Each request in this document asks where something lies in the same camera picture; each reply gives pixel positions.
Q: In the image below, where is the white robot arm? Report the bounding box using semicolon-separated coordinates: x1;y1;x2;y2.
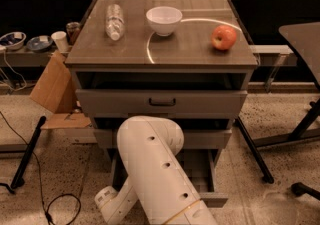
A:
95;116;218;225

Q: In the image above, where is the grey drawer cabinet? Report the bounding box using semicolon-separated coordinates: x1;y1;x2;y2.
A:
65;0;259;170

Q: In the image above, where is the black caster foot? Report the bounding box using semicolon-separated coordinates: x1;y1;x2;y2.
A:
291;182;320;200

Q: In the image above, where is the flat cardboard piece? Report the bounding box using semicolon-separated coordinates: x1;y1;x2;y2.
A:
41;113;91;130

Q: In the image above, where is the white paper cup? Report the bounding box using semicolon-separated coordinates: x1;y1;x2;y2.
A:
51;31;69;53

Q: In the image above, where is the black pole left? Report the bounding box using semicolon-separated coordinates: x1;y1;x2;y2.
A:
10;116;46;189

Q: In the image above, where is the clear plastic water bottle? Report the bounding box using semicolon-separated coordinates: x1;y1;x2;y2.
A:
105;4;125;41

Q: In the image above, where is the black floor cable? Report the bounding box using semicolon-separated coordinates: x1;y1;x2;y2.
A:
0;108;83;225

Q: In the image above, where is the blue bowl right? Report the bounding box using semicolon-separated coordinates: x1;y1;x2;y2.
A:
26;35;53;53

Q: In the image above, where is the white bowl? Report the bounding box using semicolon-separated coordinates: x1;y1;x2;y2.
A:
146;6;183;36

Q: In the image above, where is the blue bowl left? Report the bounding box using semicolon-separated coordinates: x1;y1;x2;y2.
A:
0;32;26;51

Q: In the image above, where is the blue bowl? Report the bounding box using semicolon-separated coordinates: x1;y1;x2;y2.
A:
26;35;53;53
0;32;26;51

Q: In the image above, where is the black stand leg right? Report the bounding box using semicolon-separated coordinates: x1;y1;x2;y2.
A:
236;117;274;184

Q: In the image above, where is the cardboard box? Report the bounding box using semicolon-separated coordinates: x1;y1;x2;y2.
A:
30;51;77;113

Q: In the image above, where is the brown glass jar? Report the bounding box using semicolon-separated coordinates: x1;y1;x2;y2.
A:
66;22;81;45

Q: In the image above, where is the red apple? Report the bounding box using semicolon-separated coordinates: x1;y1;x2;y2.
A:
211;25;237;51

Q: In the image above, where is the dark round side table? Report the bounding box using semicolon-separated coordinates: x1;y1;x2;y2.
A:
279;22;320;142

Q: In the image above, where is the white cable left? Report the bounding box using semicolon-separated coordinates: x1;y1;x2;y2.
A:
0;48;29;93

